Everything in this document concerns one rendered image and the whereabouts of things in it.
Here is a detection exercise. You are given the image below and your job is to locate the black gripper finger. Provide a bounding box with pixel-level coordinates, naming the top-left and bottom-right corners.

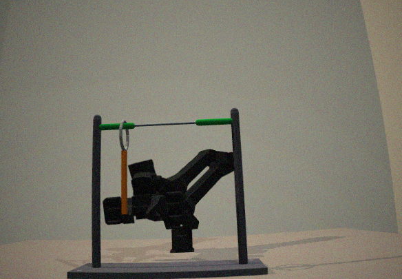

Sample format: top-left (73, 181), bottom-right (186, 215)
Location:
top-left (145, 195), bottom-right (167, 221)
top-left (119, 197), bottom-right (134, 224)

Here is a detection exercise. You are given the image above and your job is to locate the orange handle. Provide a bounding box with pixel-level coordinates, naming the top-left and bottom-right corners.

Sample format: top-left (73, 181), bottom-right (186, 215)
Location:
top-left (119, 119), bottom-right (129, 214)

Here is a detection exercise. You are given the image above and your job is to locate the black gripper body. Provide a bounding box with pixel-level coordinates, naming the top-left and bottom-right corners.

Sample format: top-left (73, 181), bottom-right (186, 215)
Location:
top-left (103, 191), bottom-right (185, 225)

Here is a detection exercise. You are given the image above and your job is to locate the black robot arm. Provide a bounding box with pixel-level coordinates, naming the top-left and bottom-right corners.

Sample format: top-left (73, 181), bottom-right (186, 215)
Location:
top-left (128, 149), bottom-right (234, 253)

